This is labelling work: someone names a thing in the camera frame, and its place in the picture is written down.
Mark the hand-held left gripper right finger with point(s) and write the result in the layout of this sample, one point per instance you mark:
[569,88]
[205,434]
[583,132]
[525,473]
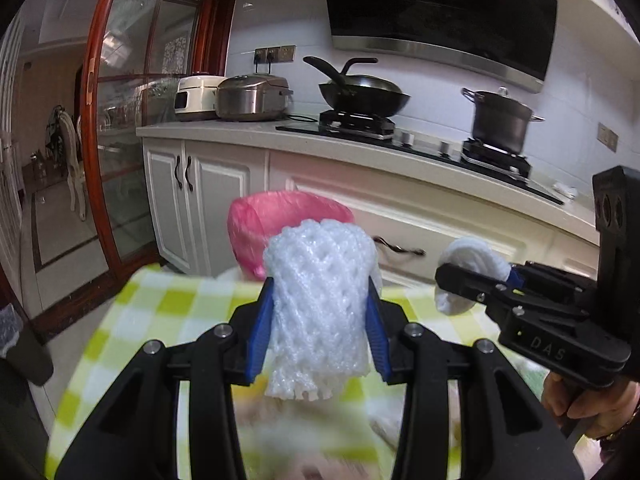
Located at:
[377,332]

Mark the black ladle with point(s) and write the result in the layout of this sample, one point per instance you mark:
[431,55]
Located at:
[320,67]

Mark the wall switch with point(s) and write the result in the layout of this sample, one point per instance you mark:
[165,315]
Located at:
[607,137]

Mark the wide white cabinet door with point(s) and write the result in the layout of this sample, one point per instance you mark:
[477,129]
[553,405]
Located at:
[220,200]

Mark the clear plastic wrap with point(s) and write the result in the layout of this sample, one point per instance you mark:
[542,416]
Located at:
[9,330]

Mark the white panelled cabinet doors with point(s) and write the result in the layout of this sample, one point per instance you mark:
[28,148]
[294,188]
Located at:
[10,160]

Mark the wall power socket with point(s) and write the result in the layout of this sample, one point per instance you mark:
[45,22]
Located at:
[274,54]

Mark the white tissue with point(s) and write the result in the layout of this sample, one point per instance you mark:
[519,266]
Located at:
[470,260]

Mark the narrow white cabinet door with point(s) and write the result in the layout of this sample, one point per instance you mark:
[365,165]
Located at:
[165,205]

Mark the steel cooking pot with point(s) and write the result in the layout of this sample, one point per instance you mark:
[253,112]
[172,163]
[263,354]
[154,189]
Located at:
[500,120]

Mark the white rice cooker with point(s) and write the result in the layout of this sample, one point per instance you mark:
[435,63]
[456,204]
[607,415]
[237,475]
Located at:
[192,97]

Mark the pink-lined trash bin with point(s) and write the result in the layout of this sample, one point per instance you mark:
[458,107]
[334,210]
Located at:
[250,230]

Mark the silver rice cooker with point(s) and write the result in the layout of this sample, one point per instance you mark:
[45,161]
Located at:
[250,97]

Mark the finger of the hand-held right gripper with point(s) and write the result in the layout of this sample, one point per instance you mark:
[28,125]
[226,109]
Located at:
[517,276]
[465,280]

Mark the white foam fruit net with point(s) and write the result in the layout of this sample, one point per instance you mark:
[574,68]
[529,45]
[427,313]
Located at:
[320,305]

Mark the person's right hand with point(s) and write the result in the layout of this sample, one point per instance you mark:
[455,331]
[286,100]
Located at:
[600,410]

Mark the green checkered tablecloth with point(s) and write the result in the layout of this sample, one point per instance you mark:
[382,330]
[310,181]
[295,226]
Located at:
[165,305]

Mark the silver stove knob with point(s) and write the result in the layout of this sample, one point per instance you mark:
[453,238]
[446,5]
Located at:
[405,137]
[446,147]

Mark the black gas stove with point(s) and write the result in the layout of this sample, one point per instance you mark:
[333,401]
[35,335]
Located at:
[425,154]

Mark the white drawer front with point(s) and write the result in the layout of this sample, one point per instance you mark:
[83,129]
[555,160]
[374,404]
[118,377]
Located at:
[450,215]

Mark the black wok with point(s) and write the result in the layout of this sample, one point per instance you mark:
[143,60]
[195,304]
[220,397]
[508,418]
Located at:
[365,97]

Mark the white dining chair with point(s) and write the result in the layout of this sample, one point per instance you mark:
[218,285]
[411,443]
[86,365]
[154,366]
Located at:
[70,160]

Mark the dark grey rounded object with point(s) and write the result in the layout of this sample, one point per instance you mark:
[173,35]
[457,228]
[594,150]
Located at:
[32,360]

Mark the wooden framed glass door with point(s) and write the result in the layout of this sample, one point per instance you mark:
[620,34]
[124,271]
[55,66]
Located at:
[125,110]

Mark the black range hood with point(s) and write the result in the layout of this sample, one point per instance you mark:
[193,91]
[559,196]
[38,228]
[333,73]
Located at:
[440,10]

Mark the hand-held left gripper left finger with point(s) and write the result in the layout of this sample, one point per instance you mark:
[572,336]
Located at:
[262,332]

